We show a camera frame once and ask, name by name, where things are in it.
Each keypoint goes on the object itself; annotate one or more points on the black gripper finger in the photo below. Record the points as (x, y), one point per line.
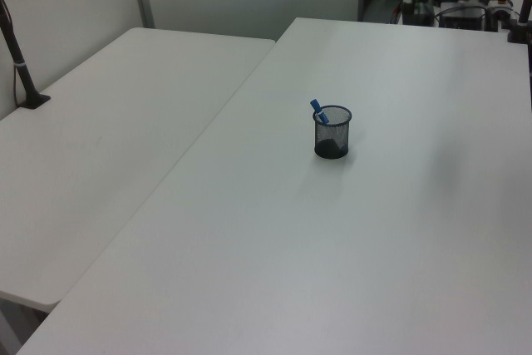
(424, 12)
(410, 6)

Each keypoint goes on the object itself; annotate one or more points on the grey box with black knob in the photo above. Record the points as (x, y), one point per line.
(500, 8)

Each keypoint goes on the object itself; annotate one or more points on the black mesh pen cup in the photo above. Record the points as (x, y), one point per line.
(332, 149)

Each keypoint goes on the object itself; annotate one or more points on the white side table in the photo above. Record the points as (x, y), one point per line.
(104, 143)

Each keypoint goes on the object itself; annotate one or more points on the blue white marker pen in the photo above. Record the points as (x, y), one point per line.
(314, 105)

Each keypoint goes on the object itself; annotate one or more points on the black camera stand pole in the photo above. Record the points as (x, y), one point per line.
(35, 101)
(517, 33)

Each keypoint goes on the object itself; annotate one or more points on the black electronics box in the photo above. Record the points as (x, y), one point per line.
(462, 17)

